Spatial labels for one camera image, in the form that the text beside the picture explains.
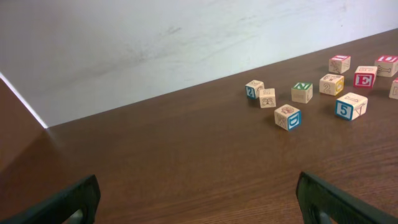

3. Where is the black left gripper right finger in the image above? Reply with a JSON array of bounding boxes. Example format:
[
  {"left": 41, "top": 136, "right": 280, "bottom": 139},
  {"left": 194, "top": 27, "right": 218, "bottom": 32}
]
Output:
[{"left": 296, "top": 172, "right": 397, "bottom": 224}]

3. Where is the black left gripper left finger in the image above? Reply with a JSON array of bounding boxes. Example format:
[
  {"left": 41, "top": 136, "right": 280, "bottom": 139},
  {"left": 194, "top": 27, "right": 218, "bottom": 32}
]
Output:
[{"left": 1, "top": 175, "right": 101, "bottom": 224}]

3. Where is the wooden block blue letter D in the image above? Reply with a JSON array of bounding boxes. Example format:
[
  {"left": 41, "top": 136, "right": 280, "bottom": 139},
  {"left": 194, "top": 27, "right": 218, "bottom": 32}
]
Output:
[{"left": 274, "top": 104, "right": 302, "bottom": 131}]

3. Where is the wooden block blue number 5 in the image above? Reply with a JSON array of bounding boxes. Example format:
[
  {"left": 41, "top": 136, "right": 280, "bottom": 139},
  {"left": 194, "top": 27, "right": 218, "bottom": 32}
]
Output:
[{"left": 335, "top": 92, "right": 368, "bottom": 121}]

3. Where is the wooden block red letter E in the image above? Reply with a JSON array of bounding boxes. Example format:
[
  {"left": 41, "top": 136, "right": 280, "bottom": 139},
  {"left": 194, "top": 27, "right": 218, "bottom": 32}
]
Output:
[{"left": 353, "top": 66, "right": 377, "bottom": 88}]

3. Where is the wooden block red letter Y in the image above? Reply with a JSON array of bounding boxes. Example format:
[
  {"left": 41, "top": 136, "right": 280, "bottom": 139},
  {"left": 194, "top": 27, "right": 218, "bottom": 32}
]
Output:
[{"left": 389, "top": 78, "right": 398, "bottom": 100}]

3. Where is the wooden block red letter U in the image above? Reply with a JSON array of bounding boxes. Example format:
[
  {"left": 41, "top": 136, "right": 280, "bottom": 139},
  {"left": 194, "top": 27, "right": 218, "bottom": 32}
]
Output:
[{"left": 374, "top": 55, "right": 398, "bottom": 77}]

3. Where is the wooden block green letter N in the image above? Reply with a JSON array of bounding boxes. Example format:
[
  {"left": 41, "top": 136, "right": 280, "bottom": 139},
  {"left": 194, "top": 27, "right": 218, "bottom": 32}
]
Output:
[{"left": 291, "top": 82, "right": 313, "bottom": 104}]

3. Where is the plain wooden picture block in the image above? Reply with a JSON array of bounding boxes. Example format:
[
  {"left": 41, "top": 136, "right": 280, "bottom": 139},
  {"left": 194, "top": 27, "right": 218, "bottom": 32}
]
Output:
[{"left": 259, "top": 88, "right": 276, "bottom": 108}]

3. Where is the wooden block yellow number 2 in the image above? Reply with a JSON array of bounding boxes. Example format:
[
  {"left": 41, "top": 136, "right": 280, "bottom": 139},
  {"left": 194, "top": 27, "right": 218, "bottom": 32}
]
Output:
[{"left": 319, "top": 73, "right": 345, "bottom": 96}]

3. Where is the wooden block blue number 2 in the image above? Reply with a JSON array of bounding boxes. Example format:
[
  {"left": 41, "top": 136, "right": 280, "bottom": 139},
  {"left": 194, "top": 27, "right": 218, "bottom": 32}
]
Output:
[{"left": 245, "top": 80, "right": 264, "bottom": 100}]

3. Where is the wooden block red letter I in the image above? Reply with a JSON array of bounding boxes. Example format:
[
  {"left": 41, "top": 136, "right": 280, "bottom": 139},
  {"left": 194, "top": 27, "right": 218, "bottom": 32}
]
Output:
[{"left": 328, "top": 55, "right": 351, "bottom": 74}]

